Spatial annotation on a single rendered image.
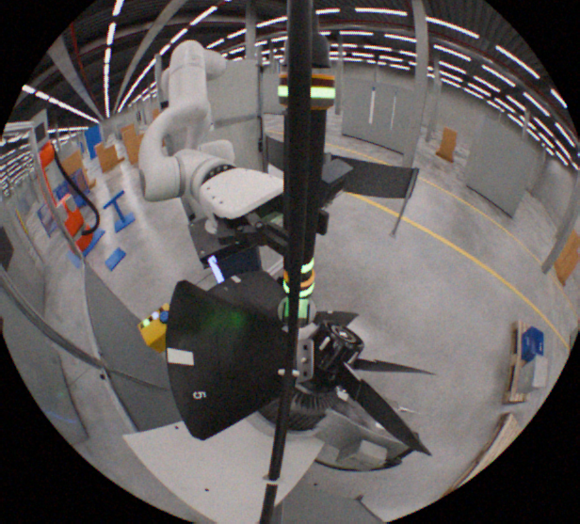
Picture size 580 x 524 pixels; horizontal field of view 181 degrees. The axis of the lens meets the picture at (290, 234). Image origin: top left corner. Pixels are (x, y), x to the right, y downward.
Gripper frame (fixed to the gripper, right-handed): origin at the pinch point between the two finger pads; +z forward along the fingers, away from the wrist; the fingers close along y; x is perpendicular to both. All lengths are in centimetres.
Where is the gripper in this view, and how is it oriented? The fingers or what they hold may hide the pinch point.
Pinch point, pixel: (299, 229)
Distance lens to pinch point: 22.6
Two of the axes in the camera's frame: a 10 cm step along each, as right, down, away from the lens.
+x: 0.0, -7.4, -6.7
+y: -6.6, 5.1, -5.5
